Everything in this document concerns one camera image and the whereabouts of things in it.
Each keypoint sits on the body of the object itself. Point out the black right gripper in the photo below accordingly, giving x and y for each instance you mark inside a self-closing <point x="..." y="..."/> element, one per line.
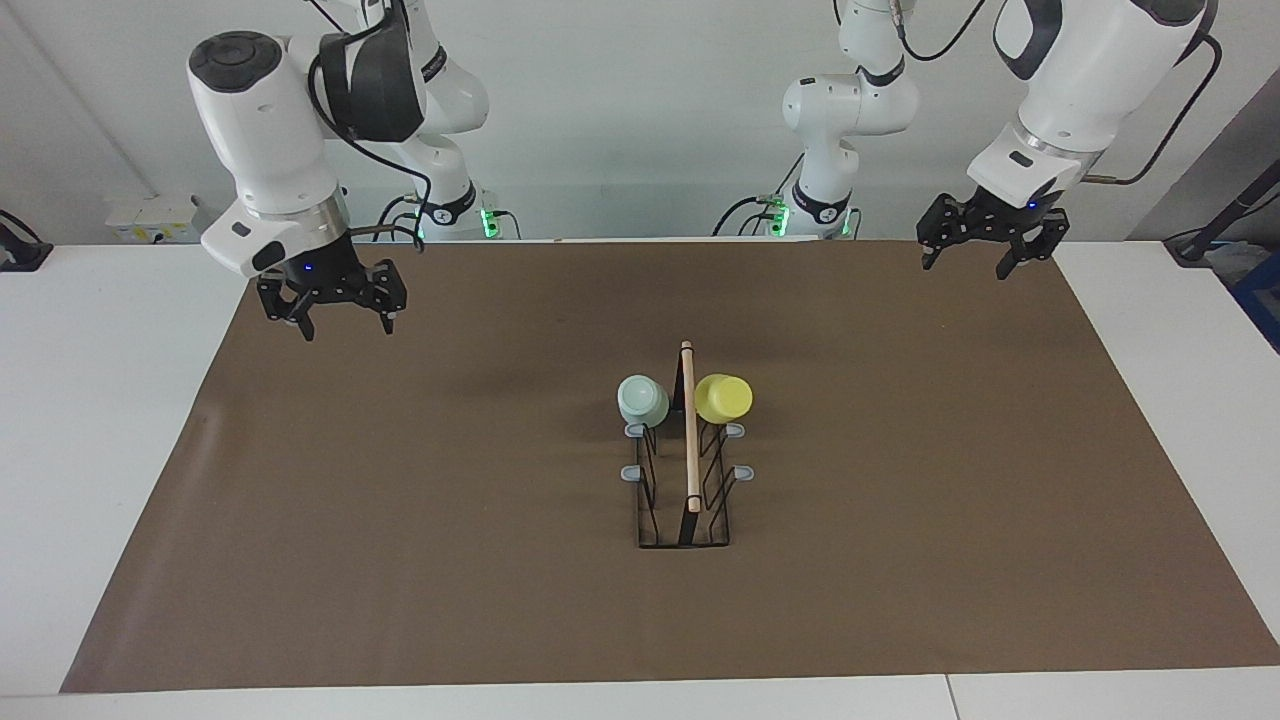
<point x="320" y="268"/>

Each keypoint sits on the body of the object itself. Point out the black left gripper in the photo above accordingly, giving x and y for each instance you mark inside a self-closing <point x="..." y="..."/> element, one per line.
<point x="1015" y="215"/>

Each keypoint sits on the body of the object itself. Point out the yellow plastic cup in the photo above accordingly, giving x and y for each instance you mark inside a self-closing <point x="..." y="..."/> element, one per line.
<point x="723" y="398"/>

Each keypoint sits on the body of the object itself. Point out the pale green plastic cup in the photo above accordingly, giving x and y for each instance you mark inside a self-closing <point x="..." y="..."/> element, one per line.
<point x="643" y="400"/>

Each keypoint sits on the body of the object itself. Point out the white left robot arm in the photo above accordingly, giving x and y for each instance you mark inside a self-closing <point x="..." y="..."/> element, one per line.
<point x="1090" y="80"/>

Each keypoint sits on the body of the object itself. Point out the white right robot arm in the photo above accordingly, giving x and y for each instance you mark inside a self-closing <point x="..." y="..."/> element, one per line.
<point x="260" y="130"/>

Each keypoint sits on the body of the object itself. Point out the black pole stand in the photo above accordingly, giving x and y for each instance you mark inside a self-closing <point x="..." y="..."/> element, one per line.
<point x="1188" y="250"/>

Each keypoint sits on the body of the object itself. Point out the blue box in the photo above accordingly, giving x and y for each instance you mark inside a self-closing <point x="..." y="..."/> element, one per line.
<point x="1262" y="300"/>

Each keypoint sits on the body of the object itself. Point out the brown table mat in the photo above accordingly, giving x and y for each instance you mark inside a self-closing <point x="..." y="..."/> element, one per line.
<point x="400" y="600"/>

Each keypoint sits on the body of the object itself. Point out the black table clamp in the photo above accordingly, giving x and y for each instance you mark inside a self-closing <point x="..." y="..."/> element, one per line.
<point x="20" y="255"/>

